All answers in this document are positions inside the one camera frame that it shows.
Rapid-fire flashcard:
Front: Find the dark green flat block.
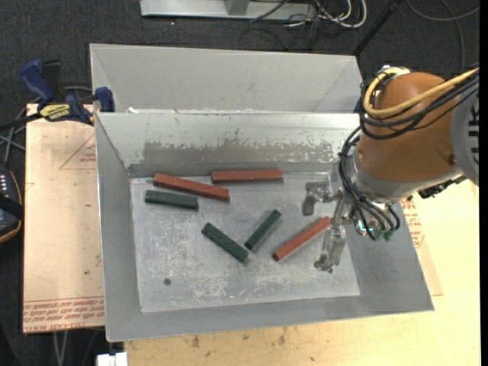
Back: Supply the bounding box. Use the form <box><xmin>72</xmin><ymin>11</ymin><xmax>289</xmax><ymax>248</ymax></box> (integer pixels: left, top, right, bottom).
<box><xmin>243</xmin><ymin>209</ymin><xmax>283</xmax><ymax>252</ymax></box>
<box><xmin>201</xmin><ymin>222</ymin><xmax>250</xmax><ymax>264</ymax></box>
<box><xmin>144</xmin><ymin>189</ymin><xmax>200</xmax><ymax>211</ymax></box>

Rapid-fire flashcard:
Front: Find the red-brown flat block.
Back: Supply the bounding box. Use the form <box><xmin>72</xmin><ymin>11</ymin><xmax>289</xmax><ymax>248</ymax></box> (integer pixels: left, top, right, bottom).
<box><xmin>152</xmin><ymin>172</ymin><xmax>231</xmax><ymax>203</ymax></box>
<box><xmin>210</xmin><ymin>169</ymin><xmax>284</xmax><ymax>185</ymax></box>
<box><xmin>271</xmin><ymin>216</ymin><xmax>332</xmax><ymax>263</ymax></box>

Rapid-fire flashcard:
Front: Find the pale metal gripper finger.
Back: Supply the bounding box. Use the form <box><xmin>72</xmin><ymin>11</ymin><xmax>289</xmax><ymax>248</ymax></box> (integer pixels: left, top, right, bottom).
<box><xmin>313</xmin><ymin>226</ymin><xmax>348</xmax><ymax>275</ymax></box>
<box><xmin>302</xmin><ymin>181</ymin><xmax>342</xmax><ymax>217</ymax></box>

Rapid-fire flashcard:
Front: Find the grey metal bin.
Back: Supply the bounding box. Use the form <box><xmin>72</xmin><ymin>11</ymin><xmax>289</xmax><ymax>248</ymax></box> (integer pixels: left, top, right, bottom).
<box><xmin>89</xmin><ymin>43</ymin><xmax>435</xmax><ymax>343</ymax></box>

